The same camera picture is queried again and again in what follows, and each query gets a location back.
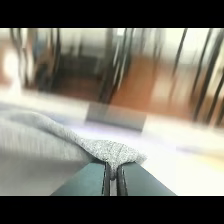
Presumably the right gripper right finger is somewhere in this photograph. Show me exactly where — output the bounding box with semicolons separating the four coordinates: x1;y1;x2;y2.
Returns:
115;161;177;197

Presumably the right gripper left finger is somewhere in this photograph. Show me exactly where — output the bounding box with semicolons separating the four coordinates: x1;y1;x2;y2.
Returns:
50;160;112;197

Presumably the grey garment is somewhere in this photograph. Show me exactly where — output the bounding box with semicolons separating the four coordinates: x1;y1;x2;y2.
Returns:
0;110;148;173

